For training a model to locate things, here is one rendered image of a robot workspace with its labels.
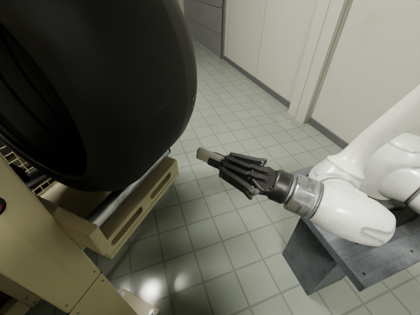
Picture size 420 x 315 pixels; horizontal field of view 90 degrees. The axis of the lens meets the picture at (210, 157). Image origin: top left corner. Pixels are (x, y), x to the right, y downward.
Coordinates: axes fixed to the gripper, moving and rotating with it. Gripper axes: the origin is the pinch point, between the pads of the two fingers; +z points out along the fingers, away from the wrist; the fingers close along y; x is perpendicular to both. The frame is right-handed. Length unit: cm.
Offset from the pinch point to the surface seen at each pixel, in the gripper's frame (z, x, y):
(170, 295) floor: 5, 104, 11
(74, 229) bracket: 20.0, 10.6, 26.6
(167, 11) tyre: 13.6, -28.4, -2.2
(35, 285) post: 25, 24, 38
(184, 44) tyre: 10.8, -23.2, -3.9
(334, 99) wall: -58, 55, -201
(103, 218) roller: 18.6, 14.3, 20.5
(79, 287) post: 23, 39, 33
